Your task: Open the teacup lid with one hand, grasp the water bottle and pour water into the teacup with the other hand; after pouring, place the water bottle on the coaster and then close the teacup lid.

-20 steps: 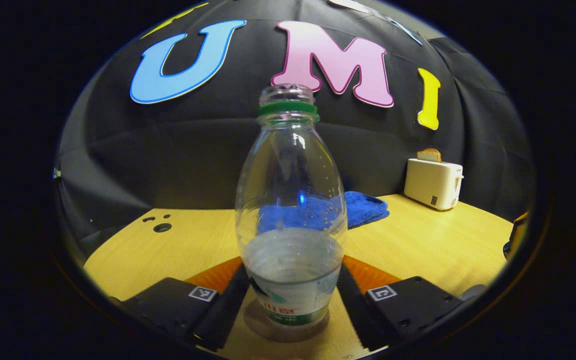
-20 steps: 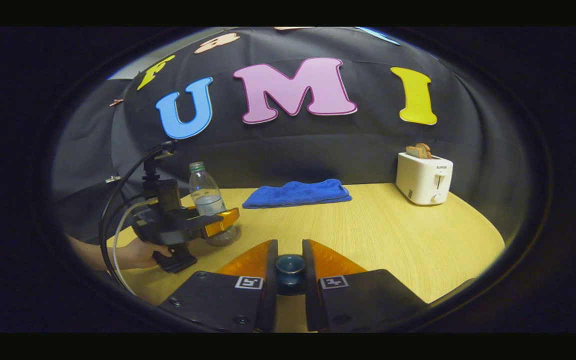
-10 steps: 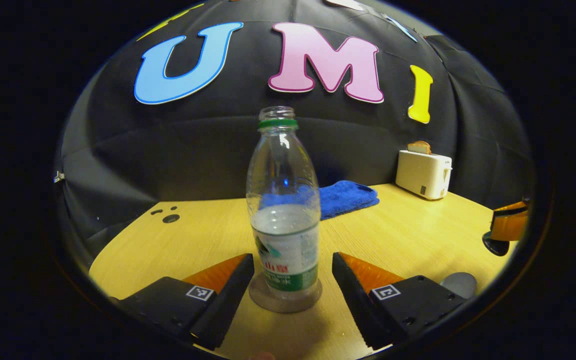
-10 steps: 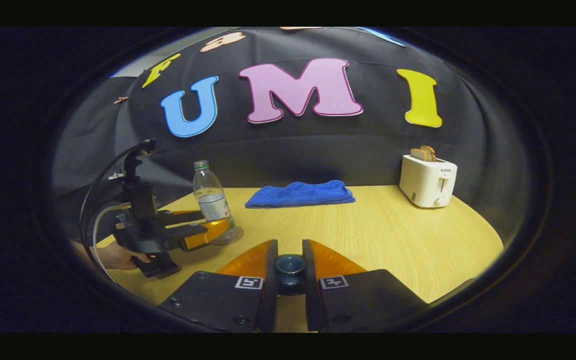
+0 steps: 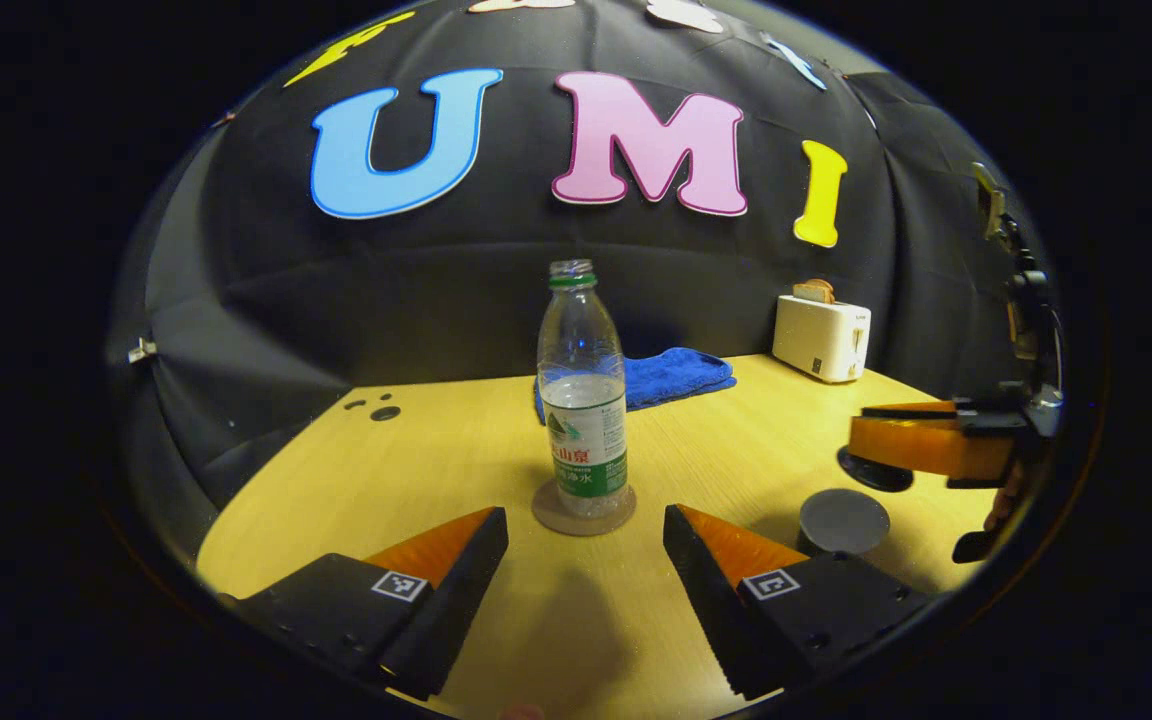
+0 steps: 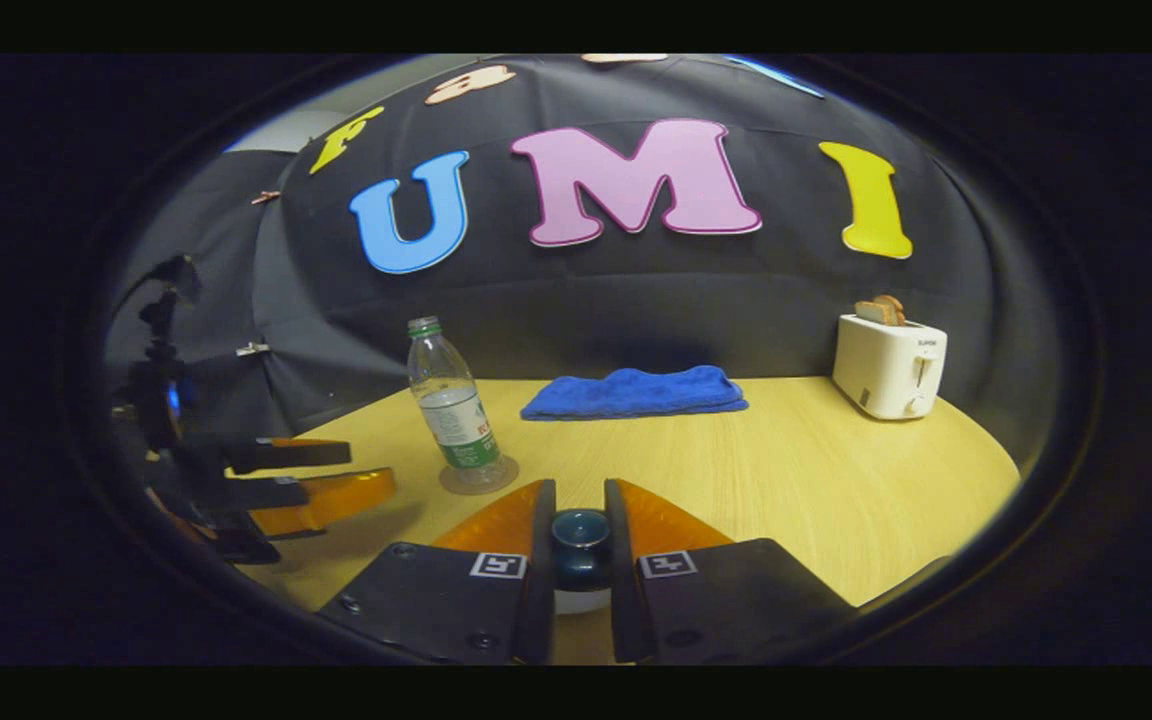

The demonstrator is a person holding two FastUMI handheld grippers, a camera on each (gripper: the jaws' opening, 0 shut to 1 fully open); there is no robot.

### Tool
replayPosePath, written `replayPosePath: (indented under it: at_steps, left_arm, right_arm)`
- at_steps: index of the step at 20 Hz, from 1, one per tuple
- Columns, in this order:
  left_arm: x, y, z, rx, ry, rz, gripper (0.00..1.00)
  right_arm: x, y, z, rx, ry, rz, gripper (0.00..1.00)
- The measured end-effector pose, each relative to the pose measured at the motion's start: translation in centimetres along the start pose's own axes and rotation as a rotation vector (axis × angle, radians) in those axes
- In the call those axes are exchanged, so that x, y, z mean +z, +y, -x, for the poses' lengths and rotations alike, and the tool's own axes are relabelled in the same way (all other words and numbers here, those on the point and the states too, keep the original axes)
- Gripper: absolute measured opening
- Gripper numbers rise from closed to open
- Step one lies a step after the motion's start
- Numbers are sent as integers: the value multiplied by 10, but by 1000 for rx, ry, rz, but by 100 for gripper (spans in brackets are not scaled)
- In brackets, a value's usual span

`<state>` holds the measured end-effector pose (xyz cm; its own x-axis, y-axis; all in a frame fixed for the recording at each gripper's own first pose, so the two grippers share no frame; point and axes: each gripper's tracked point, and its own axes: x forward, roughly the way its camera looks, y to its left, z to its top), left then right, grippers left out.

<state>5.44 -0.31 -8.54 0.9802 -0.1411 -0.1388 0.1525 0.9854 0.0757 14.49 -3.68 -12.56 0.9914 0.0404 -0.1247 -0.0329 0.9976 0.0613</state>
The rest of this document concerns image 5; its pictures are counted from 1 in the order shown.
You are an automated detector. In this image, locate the white toaster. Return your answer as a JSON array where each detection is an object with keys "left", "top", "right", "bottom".
[{"left": 772, "top": 294, "right": 873, "bottom": 384}]

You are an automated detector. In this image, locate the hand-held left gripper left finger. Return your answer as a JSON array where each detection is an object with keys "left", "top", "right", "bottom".
[{"left": 221, "top": 506, "right": 511, "bottom": 702}]

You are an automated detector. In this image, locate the clear plastic water bottle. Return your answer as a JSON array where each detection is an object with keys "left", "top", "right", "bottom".
[{"left": 536, "top": 259, "right": 631, "bottom": 519}]

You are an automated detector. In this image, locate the folded blue towel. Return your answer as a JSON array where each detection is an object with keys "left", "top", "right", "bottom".
[{"left": 534, "top": 347, "right": 738, "bottom": 426}]

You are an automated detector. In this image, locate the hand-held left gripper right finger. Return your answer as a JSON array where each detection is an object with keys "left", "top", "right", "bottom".
[{"left": 662, "top": 502, "right": 937, "bottom": 702}]

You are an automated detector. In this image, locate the round brown coaster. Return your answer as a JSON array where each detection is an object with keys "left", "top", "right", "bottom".
[{"left": 531, "top": 480, "right": 638, "bottom": 537}]

